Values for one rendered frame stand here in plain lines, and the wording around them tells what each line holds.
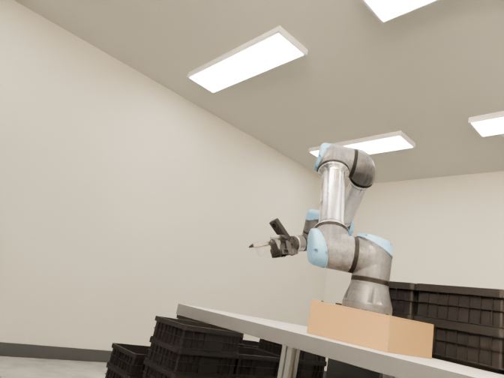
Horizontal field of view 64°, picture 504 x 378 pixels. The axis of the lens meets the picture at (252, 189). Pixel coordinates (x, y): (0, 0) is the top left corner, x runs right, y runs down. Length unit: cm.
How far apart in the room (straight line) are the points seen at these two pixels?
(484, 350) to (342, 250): 49
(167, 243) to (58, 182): 122
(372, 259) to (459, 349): 37
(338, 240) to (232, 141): 375
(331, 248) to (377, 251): 14
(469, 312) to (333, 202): 53
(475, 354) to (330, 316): 44
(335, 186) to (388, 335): 55
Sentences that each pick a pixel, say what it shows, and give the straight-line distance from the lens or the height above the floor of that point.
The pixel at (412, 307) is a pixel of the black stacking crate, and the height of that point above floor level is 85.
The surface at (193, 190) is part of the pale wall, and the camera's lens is 449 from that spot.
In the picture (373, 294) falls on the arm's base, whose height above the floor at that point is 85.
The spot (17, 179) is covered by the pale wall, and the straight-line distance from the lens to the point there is 380.
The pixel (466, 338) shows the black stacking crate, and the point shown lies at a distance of 143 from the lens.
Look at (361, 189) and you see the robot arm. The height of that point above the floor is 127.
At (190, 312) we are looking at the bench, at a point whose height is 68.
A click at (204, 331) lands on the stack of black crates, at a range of 216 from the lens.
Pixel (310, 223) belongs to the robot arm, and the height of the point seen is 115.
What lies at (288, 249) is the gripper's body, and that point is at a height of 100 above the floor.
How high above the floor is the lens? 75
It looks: 16 degrees up
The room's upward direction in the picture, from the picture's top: 12 degrees clockwise
